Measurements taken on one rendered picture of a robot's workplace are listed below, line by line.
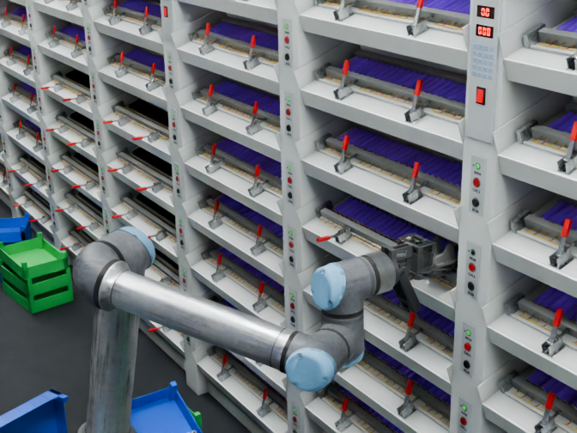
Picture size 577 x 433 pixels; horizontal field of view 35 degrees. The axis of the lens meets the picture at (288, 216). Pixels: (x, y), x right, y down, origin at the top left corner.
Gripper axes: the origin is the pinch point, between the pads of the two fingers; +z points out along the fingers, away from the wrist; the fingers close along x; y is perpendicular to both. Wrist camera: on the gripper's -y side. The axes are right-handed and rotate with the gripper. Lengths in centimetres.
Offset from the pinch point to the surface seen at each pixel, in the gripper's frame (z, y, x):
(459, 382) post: -7.9, -23.5, -12.5
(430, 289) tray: -6.7, -6.0, -0.2
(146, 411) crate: -33, -85, 106
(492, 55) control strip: -9, 50, -17
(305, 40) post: -7, 43, 51
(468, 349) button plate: -8.6, -13.7, -15.2
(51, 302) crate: -26, -93, 221
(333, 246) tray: -7.6, -7.7, 36.2
